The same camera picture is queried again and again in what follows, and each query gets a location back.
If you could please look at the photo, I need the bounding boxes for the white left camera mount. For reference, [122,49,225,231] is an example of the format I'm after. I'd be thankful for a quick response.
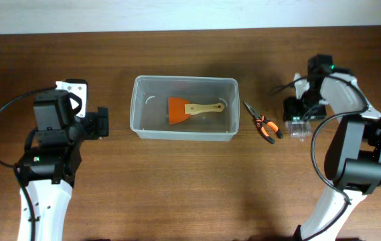
[56,78,88,118]

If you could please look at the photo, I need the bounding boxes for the clear plastic container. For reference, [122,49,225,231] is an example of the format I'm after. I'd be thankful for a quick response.
[130,75,240,141]

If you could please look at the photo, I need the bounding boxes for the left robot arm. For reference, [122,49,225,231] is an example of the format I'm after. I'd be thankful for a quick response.
[13,90,109,240]

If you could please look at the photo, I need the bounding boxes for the clear screwdriver set case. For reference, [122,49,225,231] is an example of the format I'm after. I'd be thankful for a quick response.
[285,120,312,140]

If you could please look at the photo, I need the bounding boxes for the orange black needle-nose pliers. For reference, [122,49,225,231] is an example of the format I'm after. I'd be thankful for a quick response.
[244,102,283,144]

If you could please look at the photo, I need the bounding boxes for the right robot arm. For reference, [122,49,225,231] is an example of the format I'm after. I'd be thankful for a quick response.
[283,54,381,240]

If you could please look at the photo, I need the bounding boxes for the orange scraper with wooden handle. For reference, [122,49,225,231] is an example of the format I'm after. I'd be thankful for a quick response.
[167,97,225,125]

